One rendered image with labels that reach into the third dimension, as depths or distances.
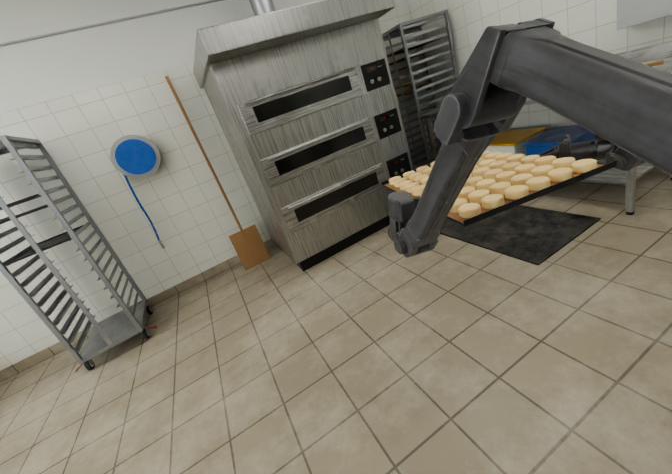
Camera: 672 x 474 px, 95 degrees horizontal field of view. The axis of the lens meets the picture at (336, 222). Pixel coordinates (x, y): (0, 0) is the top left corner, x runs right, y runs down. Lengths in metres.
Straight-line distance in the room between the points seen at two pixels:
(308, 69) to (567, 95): 2.53
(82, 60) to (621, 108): 3.66
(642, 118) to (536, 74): 0.11
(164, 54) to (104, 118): 0.81
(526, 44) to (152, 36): 3.50
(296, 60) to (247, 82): 0.44
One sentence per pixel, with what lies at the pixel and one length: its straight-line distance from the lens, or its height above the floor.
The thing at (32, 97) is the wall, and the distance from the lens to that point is 3.77.
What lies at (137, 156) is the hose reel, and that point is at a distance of 3.45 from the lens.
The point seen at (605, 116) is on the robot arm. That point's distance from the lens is 0.37.
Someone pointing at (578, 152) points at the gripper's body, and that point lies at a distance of 1.12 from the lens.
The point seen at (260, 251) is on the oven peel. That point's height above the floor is 0.12.
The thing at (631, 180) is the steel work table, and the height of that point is 0.26.
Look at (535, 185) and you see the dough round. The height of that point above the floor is 1.02.
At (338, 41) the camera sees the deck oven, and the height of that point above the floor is 1.76.
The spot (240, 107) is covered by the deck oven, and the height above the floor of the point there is 1.51.
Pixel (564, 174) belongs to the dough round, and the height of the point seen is 1.02.
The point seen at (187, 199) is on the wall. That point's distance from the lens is 3.61.
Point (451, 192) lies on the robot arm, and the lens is 0.58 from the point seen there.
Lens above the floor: 1.35
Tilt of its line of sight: 21 degrees down
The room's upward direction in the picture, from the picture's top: 20 degrees counter-clockwise
